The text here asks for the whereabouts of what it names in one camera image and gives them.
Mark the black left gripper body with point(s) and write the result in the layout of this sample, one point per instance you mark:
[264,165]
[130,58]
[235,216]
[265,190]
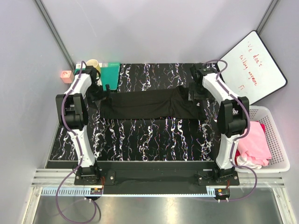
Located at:
[103,94]

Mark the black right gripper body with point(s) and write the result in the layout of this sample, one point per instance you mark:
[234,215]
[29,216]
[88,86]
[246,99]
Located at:
[193,92]

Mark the black t shirt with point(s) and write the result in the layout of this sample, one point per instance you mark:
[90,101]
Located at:
[151,105]

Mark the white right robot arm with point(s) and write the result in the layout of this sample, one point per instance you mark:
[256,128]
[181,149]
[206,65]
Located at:
[232,121]

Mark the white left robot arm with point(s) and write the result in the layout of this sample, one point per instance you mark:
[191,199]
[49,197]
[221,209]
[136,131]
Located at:
[73,115]

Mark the green book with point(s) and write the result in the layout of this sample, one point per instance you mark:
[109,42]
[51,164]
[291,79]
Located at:
[109,75]

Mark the yellow cup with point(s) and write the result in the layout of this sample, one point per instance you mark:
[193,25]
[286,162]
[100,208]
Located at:
[95,64]

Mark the pink cube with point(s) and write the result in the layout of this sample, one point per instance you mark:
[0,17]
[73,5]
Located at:
[67,76]

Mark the whiteboard with red writing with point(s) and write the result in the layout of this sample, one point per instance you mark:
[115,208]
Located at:
[251,70]

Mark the pink t shirt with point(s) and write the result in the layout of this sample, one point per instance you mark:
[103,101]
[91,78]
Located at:
[263,162]

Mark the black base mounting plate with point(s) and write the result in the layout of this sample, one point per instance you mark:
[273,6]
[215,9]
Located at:
[157,178]

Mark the white t shirt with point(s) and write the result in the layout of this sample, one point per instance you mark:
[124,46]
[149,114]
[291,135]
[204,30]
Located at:
[240,161]

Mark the white plastic laundry basket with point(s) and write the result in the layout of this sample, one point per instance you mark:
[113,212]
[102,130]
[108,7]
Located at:
[279,162]

